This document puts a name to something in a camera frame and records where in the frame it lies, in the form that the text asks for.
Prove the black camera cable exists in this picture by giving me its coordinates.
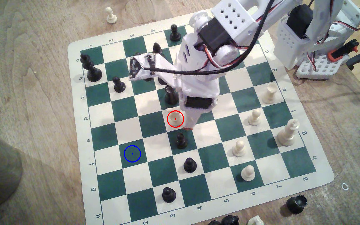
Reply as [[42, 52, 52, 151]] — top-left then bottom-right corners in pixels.
[[142, 0, 276, 75]]

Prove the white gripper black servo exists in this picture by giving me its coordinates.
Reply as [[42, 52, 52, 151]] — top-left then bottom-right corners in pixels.
[[174, 34, 229, 130]]

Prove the white chess piece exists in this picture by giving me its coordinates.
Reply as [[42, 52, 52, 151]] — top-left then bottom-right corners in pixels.
[[247, 216, 265, 225]]

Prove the white chess pawn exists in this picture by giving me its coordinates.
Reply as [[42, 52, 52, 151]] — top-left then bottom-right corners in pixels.
[[232, 140, 246, 158], [106, 7, 118, 24], [248, 109, 262, 127], [241, 165, 256, 182]]

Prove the black chess rook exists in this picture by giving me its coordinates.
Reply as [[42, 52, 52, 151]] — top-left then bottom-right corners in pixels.
[[286, 195, 308, 215], [164, 84, 180, 106]]

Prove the white chess king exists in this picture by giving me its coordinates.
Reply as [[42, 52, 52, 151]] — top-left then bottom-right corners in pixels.
[[277, 119, 300, 147]]

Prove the black chess king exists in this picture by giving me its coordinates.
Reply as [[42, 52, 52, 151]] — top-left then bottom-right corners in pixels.
[[80, 54, 103, 83]]

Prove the white chess bishop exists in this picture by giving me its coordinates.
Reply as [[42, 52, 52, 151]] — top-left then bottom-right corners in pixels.
[[262, 82, 278, 105]]

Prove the green and white chessboard mat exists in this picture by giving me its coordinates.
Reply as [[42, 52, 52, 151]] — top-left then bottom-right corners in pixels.
[[67, 0, 335, 225]]

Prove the black chess pawn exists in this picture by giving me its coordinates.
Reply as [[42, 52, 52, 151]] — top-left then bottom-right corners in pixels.
[[175, 133, 189, 150], [112, 76, 126, 93], [183, 158, 197, 174], [169, 24, 182, 42], [162, 187, 177, 204]]

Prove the white chess knight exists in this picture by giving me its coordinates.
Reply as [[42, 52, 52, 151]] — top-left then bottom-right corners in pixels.
[[166, 107, 184, 128]]

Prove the black and orange clamp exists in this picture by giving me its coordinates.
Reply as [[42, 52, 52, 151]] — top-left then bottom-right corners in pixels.
[[327, 39, 360, 71]]

